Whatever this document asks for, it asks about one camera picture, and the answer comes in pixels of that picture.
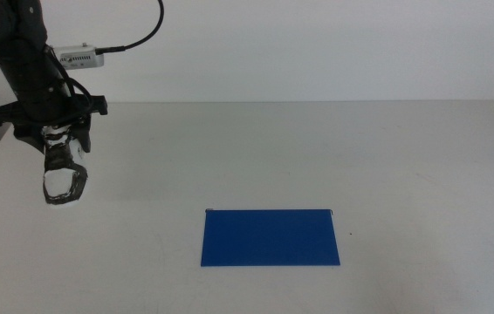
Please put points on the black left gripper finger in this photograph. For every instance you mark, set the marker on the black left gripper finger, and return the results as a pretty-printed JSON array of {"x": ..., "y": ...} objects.
[
  {"x": 29, "y": 135},
  {"x": 84, "y": 137}
]

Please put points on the black and white toy shoe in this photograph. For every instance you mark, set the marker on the black and white toy shoe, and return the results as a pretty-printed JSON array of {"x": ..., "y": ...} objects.
[{"x": 61, "y": 179}]

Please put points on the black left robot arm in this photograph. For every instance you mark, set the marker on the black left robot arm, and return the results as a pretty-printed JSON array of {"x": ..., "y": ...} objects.
[{"x": 20, "y": 48}]

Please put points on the blue rectangular mat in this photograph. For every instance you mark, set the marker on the blue rectangular mat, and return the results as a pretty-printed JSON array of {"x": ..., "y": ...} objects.
[{"x": 269, "y": 240}]

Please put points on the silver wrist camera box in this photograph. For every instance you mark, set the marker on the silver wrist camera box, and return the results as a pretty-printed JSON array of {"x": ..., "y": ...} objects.
[{"x": 79, "y": 57}]

